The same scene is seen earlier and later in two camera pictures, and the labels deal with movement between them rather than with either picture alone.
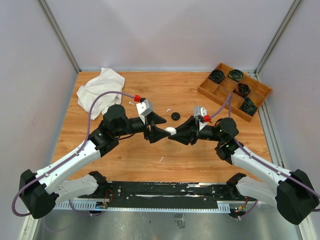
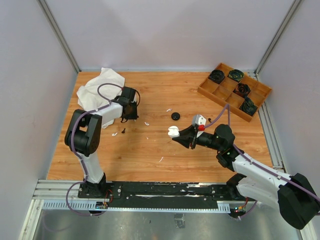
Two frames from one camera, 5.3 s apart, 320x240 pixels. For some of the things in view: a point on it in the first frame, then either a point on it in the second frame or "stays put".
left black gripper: x=155 y=133 to x=134 y=116
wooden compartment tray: x=246 y=94 stays put
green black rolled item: x=236 y=75 stays put
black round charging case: x=175 y=116 stays put
